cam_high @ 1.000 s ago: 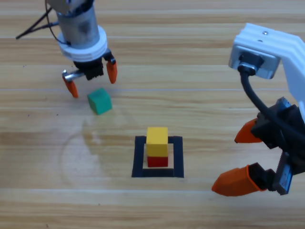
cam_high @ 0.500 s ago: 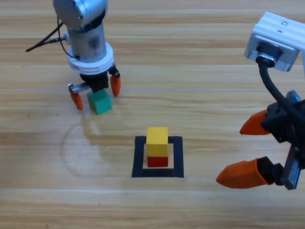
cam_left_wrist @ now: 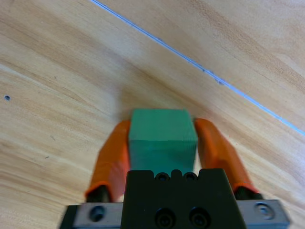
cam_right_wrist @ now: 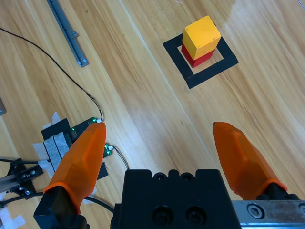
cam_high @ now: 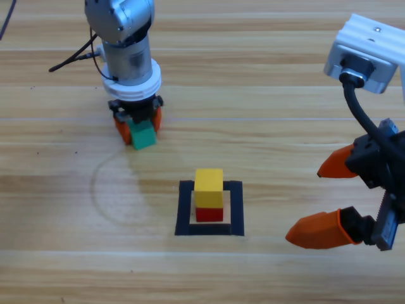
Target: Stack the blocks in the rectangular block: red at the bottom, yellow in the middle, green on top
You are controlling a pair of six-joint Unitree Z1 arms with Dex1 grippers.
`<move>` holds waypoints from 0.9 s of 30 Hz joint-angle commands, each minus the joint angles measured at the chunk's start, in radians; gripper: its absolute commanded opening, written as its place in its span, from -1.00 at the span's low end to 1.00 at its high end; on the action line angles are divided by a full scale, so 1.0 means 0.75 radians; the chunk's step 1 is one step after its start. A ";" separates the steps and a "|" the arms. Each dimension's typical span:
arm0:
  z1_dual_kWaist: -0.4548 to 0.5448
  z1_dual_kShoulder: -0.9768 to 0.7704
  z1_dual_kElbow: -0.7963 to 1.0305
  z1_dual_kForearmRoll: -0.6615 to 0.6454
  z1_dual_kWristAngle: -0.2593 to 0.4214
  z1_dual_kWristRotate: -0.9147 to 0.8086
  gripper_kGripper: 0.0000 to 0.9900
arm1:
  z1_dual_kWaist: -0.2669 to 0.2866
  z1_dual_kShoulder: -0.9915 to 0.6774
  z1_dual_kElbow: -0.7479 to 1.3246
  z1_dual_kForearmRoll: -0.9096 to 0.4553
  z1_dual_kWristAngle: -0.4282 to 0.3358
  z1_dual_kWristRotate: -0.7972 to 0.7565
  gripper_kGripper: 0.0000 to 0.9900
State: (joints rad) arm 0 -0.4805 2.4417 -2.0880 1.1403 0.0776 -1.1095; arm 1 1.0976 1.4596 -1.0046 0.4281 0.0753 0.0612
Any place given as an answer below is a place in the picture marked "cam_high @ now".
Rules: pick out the yellow cube block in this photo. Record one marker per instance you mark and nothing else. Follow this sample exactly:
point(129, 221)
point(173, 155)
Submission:
point(209, 190)

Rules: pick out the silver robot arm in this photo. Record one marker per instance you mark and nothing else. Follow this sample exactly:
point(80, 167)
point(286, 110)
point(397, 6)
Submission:
point(126, 60)

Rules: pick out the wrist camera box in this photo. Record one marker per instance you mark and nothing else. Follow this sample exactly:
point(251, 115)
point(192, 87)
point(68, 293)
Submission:
point(364, 47)
point(100, 50)

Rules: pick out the red cube block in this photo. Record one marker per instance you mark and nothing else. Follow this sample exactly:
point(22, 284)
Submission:
point(209, 215)

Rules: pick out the green cube block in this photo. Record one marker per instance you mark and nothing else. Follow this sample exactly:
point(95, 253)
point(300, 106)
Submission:
point(144, 137)

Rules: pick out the black tape square outline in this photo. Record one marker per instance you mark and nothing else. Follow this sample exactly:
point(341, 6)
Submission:
point(209, 229)

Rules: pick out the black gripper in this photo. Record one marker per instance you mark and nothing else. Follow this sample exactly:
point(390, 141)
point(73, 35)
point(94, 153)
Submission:
point(139, 111)
point(373, 164)

